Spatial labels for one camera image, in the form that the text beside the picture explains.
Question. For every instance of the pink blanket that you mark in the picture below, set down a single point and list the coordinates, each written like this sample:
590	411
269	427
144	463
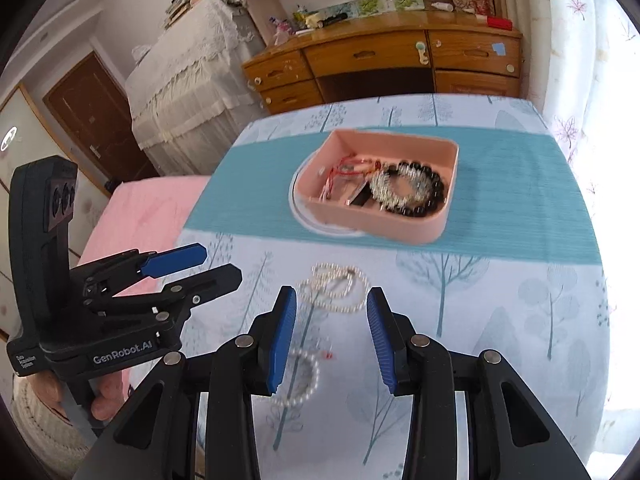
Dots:
145	215

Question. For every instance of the person's left forearm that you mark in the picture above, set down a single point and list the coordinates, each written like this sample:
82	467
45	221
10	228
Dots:
40	432

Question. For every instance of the small white figurine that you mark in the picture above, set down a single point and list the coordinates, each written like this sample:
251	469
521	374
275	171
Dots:
281	30

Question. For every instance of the wooden desk with drawers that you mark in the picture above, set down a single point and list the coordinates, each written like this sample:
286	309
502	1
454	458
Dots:
380	50

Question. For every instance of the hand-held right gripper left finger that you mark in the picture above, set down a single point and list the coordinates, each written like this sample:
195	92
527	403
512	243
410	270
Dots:
280	345

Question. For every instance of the red case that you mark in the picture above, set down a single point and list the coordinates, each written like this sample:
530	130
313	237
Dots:
497	22

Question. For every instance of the white tube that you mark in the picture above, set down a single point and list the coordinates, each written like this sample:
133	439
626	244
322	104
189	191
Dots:
442	6

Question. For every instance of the pink plastic box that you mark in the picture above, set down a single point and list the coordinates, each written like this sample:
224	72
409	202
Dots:
400	230

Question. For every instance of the white lace covered cabinet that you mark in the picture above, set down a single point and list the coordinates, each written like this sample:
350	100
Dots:
190	90

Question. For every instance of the smart watch with pink band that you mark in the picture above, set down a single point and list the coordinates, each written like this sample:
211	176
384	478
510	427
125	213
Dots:
357	195

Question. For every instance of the stack of books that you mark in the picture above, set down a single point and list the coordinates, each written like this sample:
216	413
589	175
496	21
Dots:
185	2

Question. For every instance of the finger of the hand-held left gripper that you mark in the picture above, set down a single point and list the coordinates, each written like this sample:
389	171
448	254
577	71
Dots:
210	282
172	260

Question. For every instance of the hanging drawer tag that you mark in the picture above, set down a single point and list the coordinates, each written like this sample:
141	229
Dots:
422	52

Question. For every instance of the brown wooden door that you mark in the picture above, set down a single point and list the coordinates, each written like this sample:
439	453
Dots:
95	120

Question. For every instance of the tree print tablecloth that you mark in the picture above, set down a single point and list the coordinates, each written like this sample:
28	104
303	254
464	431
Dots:
500	285

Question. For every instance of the person's left hand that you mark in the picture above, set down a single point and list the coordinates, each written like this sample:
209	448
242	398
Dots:
107	397

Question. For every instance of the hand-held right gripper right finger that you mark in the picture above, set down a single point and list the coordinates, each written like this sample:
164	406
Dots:
382	345

